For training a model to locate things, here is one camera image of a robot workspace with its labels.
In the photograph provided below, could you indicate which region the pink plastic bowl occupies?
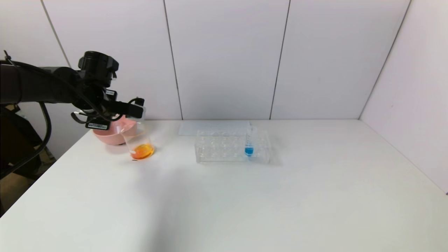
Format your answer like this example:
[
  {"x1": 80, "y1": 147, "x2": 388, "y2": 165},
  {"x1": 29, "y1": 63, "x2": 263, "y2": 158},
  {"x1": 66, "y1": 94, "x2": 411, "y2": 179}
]
[{"x1": 92, "y1": 117, "x2": 139, "y2": 146}]

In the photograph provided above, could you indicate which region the test tube with blue pigment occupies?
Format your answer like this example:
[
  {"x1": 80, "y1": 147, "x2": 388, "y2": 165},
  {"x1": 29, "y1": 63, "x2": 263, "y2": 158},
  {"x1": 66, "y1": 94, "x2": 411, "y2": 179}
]
[{"x1": 244, "y1": 122, "x2": 257, "y2": 157}]

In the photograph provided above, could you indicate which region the black chair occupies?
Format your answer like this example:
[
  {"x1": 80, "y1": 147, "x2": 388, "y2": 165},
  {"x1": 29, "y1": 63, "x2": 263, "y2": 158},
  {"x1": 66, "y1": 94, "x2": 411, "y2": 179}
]
[{"x1": 0, "y1": 105, "x2": 46, "y2": 214}]

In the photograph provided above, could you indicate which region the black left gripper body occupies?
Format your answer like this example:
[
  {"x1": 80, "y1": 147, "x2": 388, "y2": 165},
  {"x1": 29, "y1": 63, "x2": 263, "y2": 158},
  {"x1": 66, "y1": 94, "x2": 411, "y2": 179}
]
[{"x1": 85, "y1": 89, "x2": 118, "y2": 130}]

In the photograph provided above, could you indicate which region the clear acrylic test tube rack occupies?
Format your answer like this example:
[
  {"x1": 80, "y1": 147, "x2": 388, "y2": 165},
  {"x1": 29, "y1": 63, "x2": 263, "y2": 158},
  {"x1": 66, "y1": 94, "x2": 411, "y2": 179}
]
[{"x1": 195, "y1": 128, "x2": 271, "y2": 165}]

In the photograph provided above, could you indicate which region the clear glass beaker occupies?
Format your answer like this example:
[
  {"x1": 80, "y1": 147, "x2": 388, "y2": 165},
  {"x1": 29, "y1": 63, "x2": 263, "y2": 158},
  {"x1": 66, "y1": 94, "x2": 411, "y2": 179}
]
[{"x1": 121, "y1": 121, "x2": 155, "y2": 161}]

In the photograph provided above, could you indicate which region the test tube with yellow pigment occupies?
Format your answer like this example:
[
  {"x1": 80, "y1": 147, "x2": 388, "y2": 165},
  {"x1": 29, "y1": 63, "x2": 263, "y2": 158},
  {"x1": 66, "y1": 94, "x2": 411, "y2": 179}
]
[{"x1": 133, "y1": 104, "x2": 147, "y2": 131}]

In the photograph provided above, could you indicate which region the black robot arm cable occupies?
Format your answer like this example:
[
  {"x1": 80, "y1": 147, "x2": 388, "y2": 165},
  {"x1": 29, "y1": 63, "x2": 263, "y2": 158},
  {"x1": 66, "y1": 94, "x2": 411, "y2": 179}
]
[{"x1": 0, "y1": 50, "x2": 105, "y2": 180}]

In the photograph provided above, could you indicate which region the white paper sheet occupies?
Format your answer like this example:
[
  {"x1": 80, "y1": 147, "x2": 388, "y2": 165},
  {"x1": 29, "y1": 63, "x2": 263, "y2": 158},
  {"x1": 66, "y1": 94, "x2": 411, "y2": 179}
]
[{"x1": 178, "y1": 121, "x2": 253, "y2": 137}]

